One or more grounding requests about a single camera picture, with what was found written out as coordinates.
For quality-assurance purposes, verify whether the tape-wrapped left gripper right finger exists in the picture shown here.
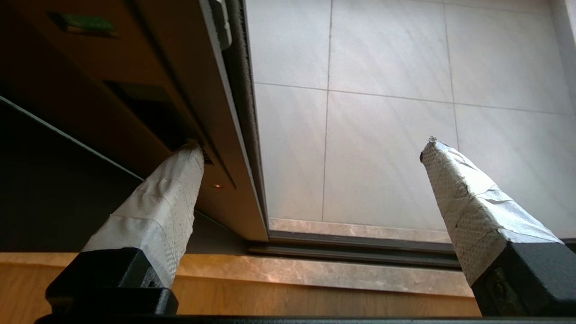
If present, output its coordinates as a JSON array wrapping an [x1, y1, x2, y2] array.
[[419, 136, 576, 316]]

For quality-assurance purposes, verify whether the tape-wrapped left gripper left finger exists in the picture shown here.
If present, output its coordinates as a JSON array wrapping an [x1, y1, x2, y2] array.
[[45, 140, 206, 316]]

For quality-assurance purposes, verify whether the brown-framed sliding glass door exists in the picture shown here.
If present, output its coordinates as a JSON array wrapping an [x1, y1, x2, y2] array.
[[0, 0, 270, 253]]

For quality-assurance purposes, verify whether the dark metal floor door track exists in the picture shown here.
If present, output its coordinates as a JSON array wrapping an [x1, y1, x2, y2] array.
[[247, 229, 462, 270]]

